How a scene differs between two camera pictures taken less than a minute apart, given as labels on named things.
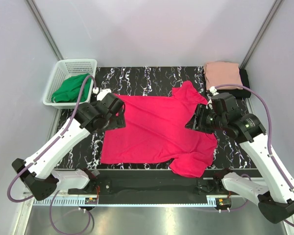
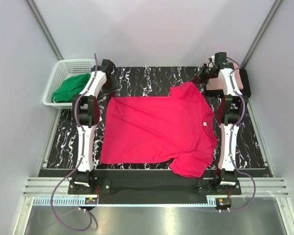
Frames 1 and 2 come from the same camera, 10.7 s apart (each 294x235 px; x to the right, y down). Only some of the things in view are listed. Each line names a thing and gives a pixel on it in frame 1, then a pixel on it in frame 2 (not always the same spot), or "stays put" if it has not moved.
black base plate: (153, 186) stays put
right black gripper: (201, 111) to (200, 76)
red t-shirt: (156, 132) stays put
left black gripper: (118, 121) to (111, 89)
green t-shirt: (70, 90) stays put
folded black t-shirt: (242, 93) stays put
